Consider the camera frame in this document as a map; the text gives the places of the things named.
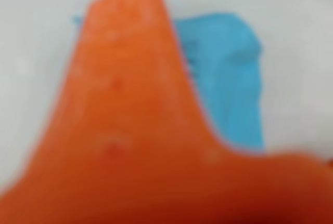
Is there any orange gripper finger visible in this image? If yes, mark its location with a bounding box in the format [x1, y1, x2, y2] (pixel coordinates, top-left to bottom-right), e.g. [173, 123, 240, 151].
[0, 0, 333, 224]

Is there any blue paper ball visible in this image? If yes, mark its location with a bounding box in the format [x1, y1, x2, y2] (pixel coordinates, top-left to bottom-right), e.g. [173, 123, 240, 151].
[71, 12, 266, 155]

